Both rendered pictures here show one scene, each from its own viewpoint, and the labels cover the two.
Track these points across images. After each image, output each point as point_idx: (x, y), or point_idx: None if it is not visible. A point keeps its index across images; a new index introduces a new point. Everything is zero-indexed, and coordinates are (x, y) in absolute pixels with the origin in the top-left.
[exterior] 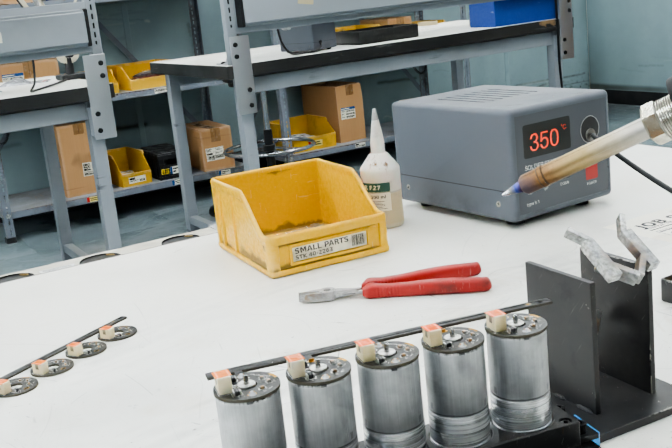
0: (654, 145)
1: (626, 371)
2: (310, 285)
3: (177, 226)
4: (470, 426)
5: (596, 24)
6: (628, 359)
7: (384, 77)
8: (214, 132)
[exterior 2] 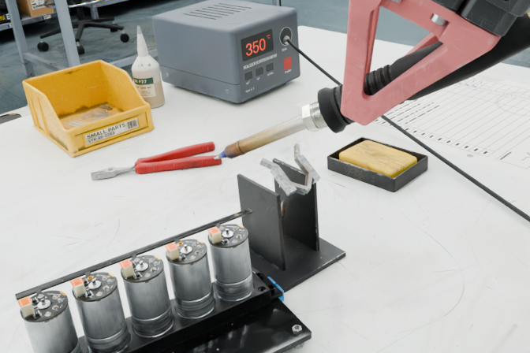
0: None
1: (302, 236)
2: (99, 162)
3: (14, 58)
4: (200, 305)
5: None
6: (303, 230)
7: None
8: None
